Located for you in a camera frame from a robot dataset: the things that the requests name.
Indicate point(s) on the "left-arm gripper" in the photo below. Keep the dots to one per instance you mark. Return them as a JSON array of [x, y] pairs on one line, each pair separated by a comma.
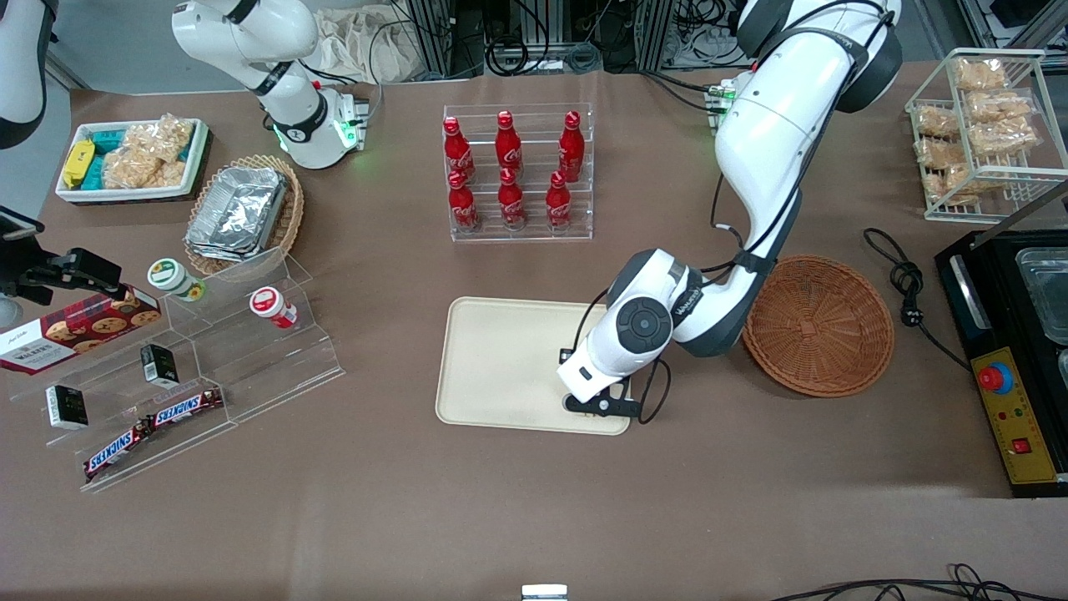
[[565, 356]]

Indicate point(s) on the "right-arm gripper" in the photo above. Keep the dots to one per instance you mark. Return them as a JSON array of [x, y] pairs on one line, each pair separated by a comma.
[[35, 276]]

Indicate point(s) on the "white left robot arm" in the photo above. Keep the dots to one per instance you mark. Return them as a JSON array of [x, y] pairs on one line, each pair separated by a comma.
[[776, 125]]

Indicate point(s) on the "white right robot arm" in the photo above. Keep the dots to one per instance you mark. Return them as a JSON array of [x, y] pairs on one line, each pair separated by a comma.
[[250, 33]]

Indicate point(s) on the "cream plastic serving tray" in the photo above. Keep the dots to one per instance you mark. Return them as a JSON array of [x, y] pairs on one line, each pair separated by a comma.
[[501, 367]]

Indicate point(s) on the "light wicker basket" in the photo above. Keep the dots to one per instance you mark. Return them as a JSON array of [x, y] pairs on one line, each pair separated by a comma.
[[292, 209]]

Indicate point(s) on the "brown round wicker basket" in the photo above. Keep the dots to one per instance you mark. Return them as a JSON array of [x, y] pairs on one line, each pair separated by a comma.
[[818, 325]]

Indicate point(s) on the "Walkers red tartan cookie box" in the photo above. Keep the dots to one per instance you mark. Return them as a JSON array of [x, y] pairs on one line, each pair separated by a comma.
[[75, 330]]

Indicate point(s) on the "green lidded sunflower cup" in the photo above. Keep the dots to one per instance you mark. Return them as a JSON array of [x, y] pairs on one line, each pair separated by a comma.
[[171, 275]]

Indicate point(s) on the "white rectangular snack bin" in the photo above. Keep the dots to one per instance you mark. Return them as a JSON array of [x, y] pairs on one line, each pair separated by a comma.
[[133, 194]]

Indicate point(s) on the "teal snack pack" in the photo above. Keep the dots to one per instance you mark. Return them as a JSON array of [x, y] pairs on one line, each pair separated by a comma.
[[107, 140], [94, 173]]

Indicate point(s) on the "clear bag of rice crackers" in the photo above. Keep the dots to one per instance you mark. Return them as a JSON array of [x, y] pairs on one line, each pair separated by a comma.
[[132, 169], [160, 138]]

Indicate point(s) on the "yellow snack pack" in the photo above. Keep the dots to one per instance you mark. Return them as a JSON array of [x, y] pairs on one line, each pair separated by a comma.
[[78, 163]]

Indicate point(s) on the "small black carton box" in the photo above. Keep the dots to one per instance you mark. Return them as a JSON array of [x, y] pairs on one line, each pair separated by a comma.
[[158, 366], [67, 407]]

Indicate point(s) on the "silver foil wrapped pack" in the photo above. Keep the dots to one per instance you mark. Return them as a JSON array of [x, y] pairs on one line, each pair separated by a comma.
[[242, 204], [219, 250]]

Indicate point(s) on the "clear acrylic stepped display riser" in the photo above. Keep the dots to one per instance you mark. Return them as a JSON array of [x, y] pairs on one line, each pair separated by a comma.
[[117, 401], [275, 367]]

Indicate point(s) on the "Snickers chocolate bar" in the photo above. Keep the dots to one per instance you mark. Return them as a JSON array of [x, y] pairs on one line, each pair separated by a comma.
[[115, 452], [185, 407]]

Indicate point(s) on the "red lidded yogurt cup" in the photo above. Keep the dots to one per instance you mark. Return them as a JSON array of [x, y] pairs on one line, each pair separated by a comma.
[[271, 306]]

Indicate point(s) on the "clear acrylic bottle rack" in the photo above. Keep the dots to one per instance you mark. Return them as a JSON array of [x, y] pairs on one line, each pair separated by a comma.
[[534, 238]]

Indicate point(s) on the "red Coca-Cola bottle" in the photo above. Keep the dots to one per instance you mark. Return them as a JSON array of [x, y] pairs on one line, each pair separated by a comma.
[[457, 150], [511, 202], [463, 204], [558, 203], [508, 143], [571, 146]]

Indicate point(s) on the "beige cloth bag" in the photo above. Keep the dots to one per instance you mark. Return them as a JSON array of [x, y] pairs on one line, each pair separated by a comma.
[[359, 42]]

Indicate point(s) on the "black countertop appliance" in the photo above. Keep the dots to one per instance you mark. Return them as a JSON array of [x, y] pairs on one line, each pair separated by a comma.
[[968, 292]]

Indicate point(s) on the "red emergency stop button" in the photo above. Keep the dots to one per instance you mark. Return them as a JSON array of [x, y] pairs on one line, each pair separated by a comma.
[[995, 378]]

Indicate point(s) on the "clear bag of fried snacks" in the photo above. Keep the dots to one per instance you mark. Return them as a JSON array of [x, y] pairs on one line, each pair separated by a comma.
[[980, 75], [1001, 106], [1001, 138], [959, 179], [939, 153], [936, 121]]

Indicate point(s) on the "clear glass container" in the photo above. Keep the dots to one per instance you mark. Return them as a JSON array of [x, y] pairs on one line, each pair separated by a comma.
[[1047, 292]]

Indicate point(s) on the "aluminium equipment frame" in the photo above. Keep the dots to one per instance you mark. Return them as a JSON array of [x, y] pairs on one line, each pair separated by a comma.
[[542, 25]]

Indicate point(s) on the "red rocker switch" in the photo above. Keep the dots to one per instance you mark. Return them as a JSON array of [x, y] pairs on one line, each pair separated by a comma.
[[1022, 446]]

